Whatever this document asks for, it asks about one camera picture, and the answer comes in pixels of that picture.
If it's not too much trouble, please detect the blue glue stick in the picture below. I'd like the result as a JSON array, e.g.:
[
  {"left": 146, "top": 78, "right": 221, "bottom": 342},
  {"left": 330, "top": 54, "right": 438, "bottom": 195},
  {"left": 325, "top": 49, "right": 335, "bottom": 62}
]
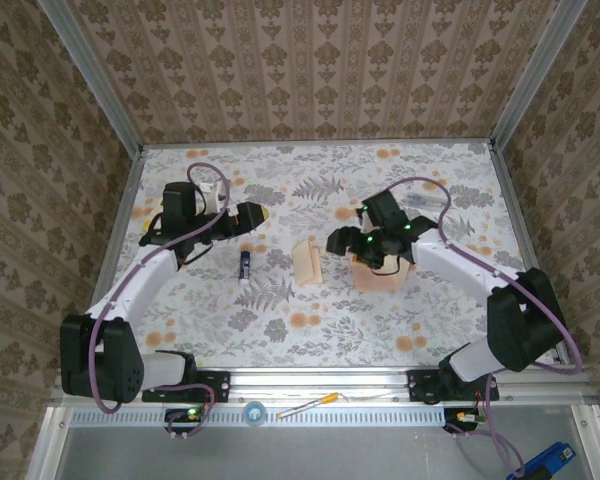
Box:
[{"left": 237, "top": 249, "right": 255, "bottom": 282}]

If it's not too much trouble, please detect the peach paper sheet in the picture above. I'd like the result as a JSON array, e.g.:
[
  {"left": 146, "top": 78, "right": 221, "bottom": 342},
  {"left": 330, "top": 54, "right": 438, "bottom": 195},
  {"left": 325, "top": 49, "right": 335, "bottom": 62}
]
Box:
[{"left": 349, "top": 252, "right": 415, "bottom": 294}]

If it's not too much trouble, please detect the pink lined letter paper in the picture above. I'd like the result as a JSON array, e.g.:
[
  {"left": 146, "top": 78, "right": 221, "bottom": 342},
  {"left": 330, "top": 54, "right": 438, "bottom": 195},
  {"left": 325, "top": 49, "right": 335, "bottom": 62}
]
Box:
[{"left": 291, "top": 238, "right": 324, "bottom": 287}]

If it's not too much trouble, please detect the floral patterned table cover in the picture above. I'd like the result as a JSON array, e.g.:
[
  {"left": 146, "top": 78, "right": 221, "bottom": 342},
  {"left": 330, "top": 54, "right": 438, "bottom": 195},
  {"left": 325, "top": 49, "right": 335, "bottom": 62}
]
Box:
[{"left": 90, "top": 143, "right": 564, "bottom": 369}]

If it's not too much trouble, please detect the white pen with orange cap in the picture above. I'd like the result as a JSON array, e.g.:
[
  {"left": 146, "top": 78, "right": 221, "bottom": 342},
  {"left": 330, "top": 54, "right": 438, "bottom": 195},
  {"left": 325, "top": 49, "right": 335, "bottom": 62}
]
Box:
[{"left": 276, "top": 392, "right": 340, "bottom": 420}]

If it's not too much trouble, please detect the small blue white tape roll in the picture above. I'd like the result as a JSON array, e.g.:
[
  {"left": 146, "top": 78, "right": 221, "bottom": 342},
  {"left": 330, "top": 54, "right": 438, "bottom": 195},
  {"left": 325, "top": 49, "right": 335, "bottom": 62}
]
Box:
[{"left": 243, "top": 400, "right": 266, "bottom": 427}]

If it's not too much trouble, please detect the connector board with green light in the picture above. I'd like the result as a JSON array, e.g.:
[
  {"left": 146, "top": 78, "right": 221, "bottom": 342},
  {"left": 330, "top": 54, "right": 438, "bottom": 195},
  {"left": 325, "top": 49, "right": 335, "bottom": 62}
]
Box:
[{"left": 164, "top": 405, "right": 204, "bottom": 426}]

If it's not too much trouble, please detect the connector board with orange plug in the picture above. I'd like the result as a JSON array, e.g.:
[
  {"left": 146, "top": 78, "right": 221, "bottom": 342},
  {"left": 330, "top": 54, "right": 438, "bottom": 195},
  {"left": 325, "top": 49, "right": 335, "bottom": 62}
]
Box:
[{"left": 443, "top": 407, "right": 481, "bottom": 432}]

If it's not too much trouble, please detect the blue electronic device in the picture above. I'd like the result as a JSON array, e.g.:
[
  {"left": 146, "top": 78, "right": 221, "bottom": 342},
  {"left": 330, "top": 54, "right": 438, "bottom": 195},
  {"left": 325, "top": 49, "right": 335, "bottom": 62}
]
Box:
[{"left": 507, "top": 441, "right": 577, "bottom": 480}]

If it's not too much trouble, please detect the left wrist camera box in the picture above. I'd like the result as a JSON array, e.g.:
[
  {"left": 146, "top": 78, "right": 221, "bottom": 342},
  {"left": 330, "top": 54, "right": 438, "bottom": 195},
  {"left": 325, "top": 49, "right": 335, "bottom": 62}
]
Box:
[{"left": 198, "top": 180, "right": 230, "bottom": 214}]

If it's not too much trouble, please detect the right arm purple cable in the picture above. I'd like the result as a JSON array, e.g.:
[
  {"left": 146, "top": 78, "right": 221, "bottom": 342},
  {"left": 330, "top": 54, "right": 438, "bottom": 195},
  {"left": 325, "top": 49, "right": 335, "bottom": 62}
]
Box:
[{"left": 364, "top": 177, "right": 584, "bottom": 479}]

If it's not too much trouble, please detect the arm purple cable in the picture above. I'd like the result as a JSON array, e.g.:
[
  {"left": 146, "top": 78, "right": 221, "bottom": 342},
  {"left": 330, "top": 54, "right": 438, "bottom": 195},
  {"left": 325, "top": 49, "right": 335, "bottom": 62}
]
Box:
[
  {"left": 364, "top": 177, "right": 584, "bottom": 479},
  {"left": 88, "top": 162, "right": 231, "bottom": 441}
]

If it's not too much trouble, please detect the aluminium side rail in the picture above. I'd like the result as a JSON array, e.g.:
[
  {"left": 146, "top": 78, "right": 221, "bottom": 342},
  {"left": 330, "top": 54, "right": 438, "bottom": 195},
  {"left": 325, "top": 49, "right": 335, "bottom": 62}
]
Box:
[
  {"left": 73, "top": 145, "right": 147, "bottom": 369},
  {"left": 488, "top": 142, "right": 571, "bottom": 365}
]

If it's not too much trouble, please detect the aluminium back rail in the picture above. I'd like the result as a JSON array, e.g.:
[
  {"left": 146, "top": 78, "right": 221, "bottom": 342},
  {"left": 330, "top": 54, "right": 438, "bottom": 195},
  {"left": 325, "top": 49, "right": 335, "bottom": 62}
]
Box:
[{"left": 140, "top": 138, "right": 496, "bottom": 149}]

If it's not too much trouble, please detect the aluminium front frame rail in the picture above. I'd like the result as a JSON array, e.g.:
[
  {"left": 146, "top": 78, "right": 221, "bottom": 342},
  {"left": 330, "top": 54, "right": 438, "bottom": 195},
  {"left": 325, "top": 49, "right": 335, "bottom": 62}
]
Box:
[{"left": 49, "top": 366, "right": 599, "bottom": 406}]

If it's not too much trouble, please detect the white cable tie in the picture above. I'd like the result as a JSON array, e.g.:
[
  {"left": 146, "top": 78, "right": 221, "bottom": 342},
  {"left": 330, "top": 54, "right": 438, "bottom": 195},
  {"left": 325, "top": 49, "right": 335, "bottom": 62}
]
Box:
[{"left": 342, "top": 392, "right": 401, "bottom": 403}]

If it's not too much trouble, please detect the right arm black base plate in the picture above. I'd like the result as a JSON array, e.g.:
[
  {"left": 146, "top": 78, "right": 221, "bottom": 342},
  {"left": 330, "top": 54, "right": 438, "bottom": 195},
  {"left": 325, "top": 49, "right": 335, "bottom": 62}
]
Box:
[{"left": 407, "top": 370, "right": 500, "bottom": 403}]

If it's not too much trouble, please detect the aluminium frame post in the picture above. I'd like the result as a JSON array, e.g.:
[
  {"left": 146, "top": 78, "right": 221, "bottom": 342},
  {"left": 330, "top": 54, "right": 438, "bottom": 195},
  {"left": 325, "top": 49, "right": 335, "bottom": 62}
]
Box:
[
  {"left": 35, "top": 0, "right": 146, "bottom": 154},
  {"left": 489, "top": 0, "right": 589, "bottom": 149}
]

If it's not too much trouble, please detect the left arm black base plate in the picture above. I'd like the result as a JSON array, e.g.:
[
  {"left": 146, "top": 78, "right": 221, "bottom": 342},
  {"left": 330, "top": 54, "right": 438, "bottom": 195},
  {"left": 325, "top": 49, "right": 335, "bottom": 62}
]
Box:
[{"left": 142, "top": 370, "right": 231, "bottom": 404}]

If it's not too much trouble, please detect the slotted grey cable duct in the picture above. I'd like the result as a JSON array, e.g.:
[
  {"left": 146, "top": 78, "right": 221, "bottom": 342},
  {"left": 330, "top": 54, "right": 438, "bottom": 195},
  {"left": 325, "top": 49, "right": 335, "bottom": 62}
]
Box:
[{"left": 67, "top": 405, "right": 449, "bottom": 429}]

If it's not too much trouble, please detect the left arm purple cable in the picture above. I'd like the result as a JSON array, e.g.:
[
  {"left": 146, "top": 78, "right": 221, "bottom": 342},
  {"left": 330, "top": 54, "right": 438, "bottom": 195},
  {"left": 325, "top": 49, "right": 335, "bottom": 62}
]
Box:
[{"left": 88, "top": 162, "right": 231, "bottom": 441}]

